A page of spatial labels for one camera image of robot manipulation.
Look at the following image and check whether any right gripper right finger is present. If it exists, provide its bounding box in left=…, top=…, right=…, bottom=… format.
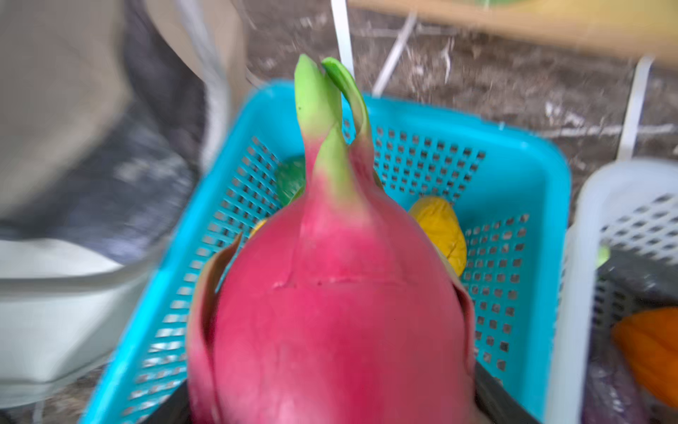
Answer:
left=475, top=362, right=540, bottom=424

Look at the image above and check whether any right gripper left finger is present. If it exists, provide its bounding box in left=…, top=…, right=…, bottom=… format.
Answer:
left=142, top=381, right=191, bottom=424

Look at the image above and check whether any pink toy dragon fruit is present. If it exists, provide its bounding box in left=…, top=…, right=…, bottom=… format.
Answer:
left=186, top=55, right=476, bottom=423

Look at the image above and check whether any yellow toy pear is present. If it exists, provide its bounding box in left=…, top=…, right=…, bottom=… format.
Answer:
left=248, top=218, right=268, bottom=238

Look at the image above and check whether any white canvas grocery bag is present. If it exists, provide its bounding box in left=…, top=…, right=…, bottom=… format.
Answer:
left=1, top=1, right=251, bottom=409

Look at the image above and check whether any purple toy eggplant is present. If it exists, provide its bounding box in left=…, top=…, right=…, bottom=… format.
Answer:
left=581, top=332, right=649, bottom=423

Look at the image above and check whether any toy carrot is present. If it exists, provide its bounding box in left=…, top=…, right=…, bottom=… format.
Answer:
left=612, top=307, right=677, bottom=408

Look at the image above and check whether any white plastic basket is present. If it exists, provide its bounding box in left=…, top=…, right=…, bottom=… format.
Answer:
left=543, top=158, right=677, bottom=423

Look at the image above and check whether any yellow toy lemon upper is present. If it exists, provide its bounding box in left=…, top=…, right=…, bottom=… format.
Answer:
left=410, top=196, right=467, bottom=277

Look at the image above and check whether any green toy pepper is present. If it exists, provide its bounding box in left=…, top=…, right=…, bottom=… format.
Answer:
left=275, top=155, right=307, bottom=207

